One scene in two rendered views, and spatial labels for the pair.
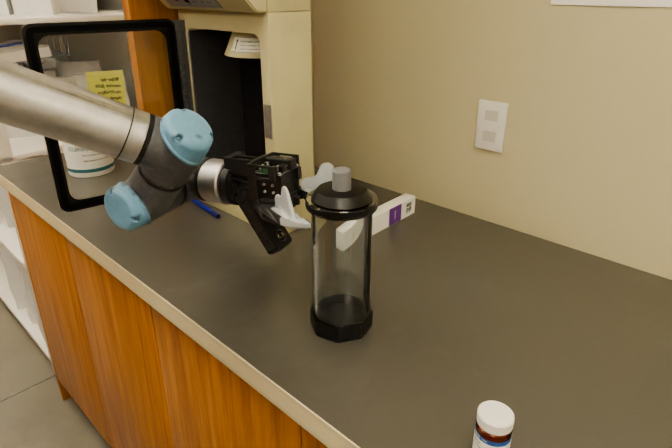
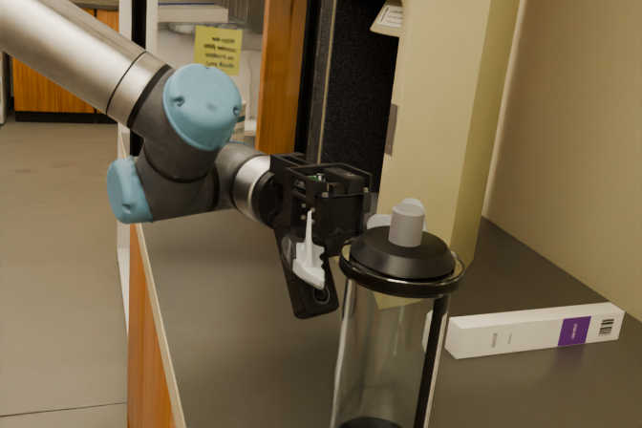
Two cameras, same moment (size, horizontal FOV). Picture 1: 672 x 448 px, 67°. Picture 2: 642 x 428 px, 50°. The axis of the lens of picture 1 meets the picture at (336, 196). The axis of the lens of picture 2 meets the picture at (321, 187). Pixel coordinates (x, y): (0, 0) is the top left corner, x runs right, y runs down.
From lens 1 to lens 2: 0.26 m
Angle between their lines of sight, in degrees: 25
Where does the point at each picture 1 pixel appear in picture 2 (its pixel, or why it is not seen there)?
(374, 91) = (609, 128)
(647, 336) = not seen: outside the picture
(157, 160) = (152, 129)
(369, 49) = (614, 61)
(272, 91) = (404, 85)
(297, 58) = (458, 44)
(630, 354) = not seen: outside the picture
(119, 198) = (116, 175)
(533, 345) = not seen: outside the picture
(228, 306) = (233, 377)
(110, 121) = (99, 60)
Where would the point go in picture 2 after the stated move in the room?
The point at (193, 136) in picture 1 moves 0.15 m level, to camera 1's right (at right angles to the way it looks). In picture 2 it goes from (203, 105) to (348, 136)
